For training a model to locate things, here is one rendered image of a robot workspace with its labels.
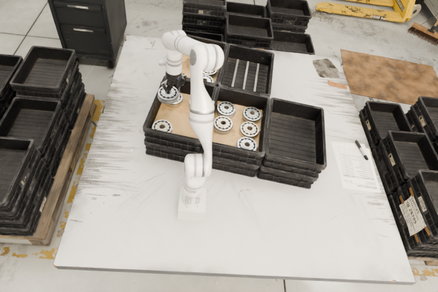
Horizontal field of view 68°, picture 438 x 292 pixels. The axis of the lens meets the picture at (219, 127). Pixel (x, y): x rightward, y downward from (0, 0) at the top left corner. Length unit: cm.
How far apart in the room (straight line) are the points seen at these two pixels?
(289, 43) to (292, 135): 157
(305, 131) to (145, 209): 94
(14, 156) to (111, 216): 80
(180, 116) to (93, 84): 155
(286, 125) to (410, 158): 119
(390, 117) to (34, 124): 275
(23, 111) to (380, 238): 230
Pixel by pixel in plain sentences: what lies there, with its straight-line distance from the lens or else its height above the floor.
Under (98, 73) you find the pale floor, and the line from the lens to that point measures 327.
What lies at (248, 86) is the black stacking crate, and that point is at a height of 83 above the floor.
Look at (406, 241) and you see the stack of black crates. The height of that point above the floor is 26.
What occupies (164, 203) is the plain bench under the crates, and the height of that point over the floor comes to 70.
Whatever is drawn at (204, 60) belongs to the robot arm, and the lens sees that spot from 111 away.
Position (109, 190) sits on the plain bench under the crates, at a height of 70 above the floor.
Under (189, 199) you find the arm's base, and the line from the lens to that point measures 144.
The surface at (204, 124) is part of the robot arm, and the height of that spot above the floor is 126.
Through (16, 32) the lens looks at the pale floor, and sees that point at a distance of 396.
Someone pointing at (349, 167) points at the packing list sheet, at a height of 70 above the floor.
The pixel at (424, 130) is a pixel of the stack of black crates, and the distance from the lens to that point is 302.
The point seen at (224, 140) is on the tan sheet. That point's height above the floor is 83.
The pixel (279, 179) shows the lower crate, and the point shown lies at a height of 74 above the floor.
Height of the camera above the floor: 217
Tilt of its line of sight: 51 degrees down
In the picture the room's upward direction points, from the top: 11 degrees clockwise
